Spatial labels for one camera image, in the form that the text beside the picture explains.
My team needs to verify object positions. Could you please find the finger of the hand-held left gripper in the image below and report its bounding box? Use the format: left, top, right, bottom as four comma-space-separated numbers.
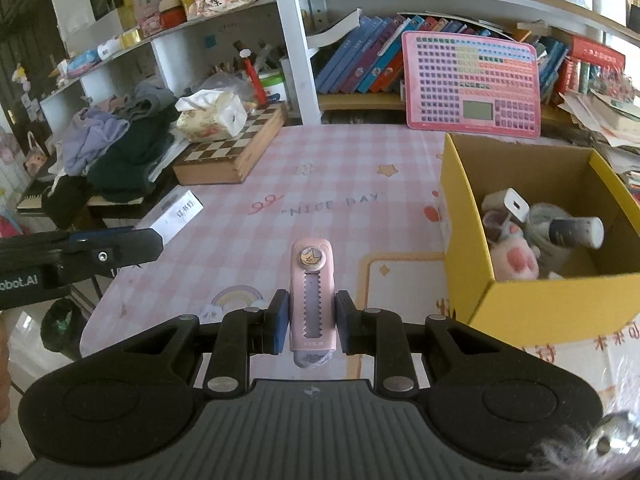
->
0, 230, 135, 261
57, 228, 165, 281

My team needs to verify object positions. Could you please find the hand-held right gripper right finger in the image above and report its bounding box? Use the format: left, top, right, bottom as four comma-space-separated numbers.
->
334, 290, 521, 395

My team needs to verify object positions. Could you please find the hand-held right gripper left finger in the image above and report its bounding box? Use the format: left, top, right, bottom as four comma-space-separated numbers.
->
107, 291, 291, 395

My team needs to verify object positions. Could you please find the pink utility knife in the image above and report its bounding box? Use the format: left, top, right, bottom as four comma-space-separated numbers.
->
289, 237, 337, 368

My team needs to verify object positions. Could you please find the pink plush toy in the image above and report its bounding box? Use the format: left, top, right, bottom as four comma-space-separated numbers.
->
487, 225, 541, 282

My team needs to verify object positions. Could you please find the yellow cardboard box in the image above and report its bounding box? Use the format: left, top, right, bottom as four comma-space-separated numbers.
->
439, 132, 640, 347

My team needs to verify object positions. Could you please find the white tape roll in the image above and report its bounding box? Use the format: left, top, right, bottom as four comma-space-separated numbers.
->
525, 202, 576, 266

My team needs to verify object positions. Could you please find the grey white cylinder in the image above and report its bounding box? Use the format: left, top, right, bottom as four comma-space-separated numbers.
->
548, 216, 605, 250

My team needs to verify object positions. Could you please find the black bin bag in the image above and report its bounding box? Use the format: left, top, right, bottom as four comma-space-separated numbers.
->
40, 296, 93, 361

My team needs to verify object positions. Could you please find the white labelled box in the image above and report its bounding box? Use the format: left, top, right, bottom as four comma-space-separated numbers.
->
134, 186, 204, 246

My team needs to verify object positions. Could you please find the pile of dark clothes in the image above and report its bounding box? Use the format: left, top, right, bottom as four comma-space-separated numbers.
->
40, 80, 183, 231

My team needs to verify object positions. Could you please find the pink checked tablecloth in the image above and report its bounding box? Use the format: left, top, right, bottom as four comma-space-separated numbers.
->
80, 124, 640, 411

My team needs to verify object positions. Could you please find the wooden chess board box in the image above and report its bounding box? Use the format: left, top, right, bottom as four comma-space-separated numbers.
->
171, 102, 290, 187

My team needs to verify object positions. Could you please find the floral tissue box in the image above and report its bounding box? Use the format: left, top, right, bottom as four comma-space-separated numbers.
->
175, 89, 248, 142

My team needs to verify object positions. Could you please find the red marker tube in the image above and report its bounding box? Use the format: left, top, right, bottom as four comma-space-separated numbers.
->
239, 49, 268, 106

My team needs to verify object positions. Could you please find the white jar green label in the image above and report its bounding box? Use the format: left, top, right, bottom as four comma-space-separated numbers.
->
257, 70, 288, 106

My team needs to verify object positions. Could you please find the red round jar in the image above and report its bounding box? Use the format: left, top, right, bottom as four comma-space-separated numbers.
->
159, 0, 188, 31

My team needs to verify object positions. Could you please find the pink learning tablet toy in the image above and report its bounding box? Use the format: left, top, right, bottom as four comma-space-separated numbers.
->
401, 30, 542, 140

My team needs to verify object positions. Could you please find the row of books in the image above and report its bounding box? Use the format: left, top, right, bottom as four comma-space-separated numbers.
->
315, 12, 571, 96

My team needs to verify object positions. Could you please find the white wooden bookshelf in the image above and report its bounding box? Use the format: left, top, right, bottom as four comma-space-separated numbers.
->
40, 0, 640, 131

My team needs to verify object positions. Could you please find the pile of papers and books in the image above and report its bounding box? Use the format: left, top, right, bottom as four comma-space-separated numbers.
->
557, 85, 640, 191

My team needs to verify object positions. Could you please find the colourful spiky decoration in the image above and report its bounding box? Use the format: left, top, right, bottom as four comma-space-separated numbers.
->
587, 67, 638, 98

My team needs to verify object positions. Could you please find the thick red book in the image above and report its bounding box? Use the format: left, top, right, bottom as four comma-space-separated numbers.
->
570, 35, 627, 73

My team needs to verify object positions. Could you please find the white pen holder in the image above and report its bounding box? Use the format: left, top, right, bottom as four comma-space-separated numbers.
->
590, 0, 628, 26

